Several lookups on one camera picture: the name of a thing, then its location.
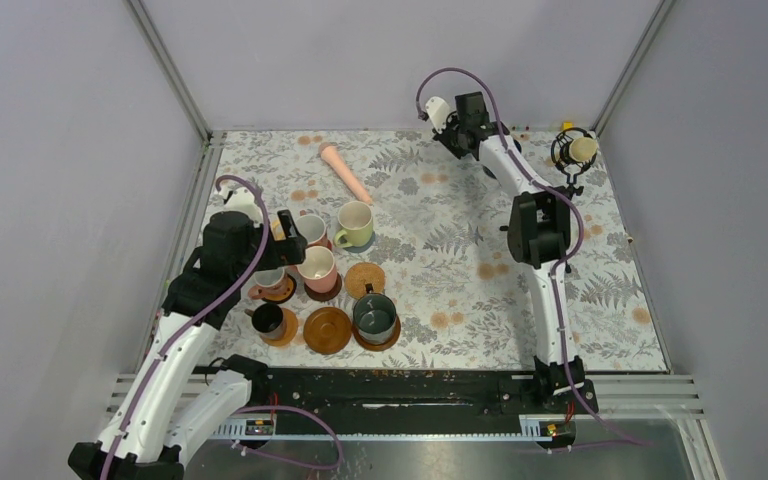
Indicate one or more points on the woven rattan coaster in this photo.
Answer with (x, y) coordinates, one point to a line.
(364, 278)

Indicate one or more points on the orange black smiley coaster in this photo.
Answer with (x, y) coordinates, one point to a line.
(281, 293)

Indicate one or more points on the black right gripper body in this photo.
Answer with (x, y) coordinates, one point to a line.
(450, 136)

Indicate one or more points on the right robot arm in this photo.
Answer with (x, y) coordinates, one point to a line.
(542, 254)

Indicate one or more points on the aluminium frame rail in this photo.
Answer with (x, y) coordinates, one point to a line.
(152, 36)

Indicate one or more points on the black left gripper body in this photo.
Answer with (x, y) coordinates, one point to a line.
(246, 262)

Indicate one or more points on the small pink patterned mug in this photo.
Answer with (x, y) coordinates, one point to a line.
(265, 280)

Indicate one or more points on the blue-grey smiley coaster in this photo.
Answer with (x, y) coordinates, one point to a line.
(363, 248)

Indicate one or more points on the brown ceramic saucer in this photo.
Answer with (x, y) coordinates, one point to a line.
(327, 330)
(392, 340)

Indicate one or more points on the pink silicone microphone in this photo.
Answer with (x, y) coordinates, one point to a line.
(331, 156)

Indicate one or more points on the light brown round coaster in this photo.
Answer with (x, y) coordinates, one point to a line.
(288, 330)

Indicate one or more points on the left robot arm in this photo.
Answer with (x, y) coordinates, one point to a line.
(144, 440)

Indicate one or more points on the pink mug back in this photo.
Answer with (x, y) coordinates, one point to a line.
(318, 270)

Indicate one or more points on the cream microphone in shockmount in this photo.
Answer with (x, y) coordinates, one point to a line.
(573, 150)

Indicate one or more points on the yellow mug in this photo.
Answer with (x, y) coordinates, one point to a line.
(277, 230)

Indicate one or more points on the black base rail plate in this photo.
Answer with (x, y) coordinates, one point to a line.
(419, 402)

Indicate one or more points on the black mug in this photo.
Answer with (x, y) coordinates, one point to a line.
(268, 321)

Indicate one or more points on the dark green mug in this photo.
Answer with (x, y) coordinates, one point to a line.
(374, 316)

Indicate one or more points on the navy blue mug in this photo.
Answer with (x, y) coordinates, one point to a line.
(489, 172)

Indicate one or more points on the light green mug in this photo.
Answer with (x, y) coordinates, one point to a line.
(356, 226)

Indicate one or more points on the floral tablecloth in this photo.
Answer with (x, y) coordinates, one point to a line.
(438, 221)

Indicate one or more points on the dark walnut coaster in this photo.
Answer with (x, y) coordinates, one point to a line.
(325, 296)

